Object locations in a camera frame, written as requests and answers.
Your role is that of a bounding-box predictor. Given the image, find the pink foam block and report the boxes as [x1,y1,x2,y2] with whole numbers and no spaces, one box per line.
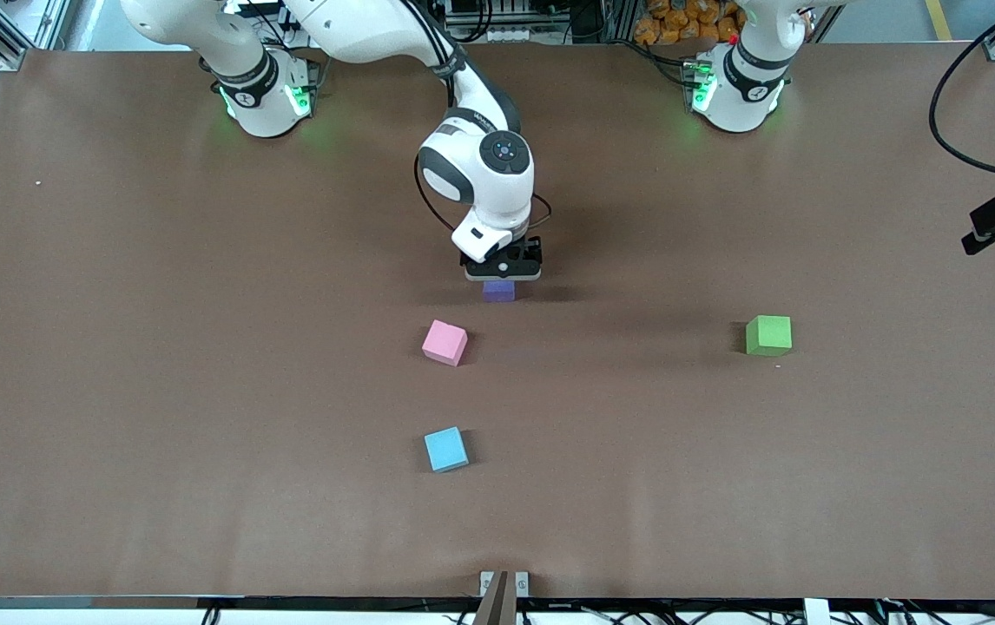
[421,319,470,367]

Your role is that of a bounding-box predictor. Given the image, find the light blue foam block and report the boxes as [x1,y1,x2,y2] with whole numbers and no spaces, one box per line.
[424,425,471,474]

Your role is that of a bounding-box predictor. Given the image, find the background equipment rack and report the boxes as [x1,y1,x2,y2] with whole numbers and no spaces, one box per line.
[441,0,637,46]

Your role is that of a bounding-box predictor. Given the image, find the green foam block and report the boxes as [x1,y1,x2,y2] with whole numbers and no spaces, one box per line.
[745,314,794,358]

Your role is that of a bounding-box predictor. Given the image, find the bag of orange fruits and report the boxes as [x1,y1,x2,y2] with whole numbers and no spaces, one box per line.
[635,0,746,47]

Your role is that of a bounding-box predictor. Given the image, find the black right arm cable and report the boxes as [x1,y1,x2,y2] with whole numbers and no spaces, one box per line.
[413,152,553,234]

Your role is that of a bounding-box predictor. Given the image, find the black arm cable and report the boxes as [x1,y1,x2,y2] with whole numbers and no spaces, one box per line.
[413,152,553,234]
[929,0,995,188]

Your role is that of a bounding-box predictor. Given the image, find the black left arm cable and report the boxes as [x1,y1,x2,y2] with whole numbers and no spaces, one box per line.
[929,0,995,188]

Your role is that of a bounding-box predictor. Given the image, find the metal table edge bracket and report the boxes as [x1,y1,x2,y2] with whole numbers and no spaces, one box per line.
[479,570,530,600]

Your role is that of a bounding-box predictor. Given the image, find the brown wedge post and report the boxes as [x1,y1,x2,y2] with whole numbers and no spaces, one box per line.
[473,570,518,625]

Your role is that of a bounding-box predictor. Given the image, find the black cable bundle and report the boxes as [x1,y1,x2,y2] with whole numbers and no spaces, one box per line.
[827,586,995,625]

